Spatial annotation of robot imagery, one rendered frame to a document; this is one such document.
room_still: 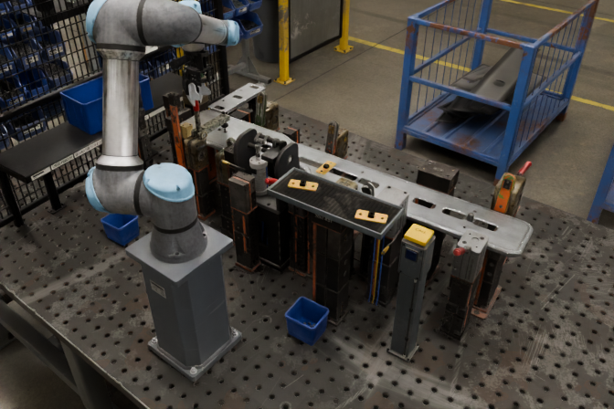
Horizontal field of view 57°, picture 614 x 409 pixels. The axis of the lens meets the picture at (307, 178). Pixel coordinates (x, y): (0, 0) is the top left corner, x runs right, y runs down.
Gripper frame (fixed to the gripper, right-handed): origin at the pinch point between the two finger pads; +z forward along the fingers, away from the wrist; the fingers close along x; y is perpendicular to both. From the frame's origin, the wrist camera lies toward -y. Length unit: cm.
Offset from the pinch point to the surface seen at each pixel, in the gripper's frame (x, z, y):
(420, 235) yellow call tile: -20, 3, 96
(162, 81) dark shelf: 29, 17, -49
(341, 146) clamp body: 30, 20, 43
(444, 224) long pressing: 8, 19, 94
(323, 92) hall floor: 241, 119, -95
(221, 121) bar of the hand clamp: 10.5, 12.9, 1.8
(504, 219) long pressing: 20, 19, 109
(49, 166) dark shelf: -42, 17, -32
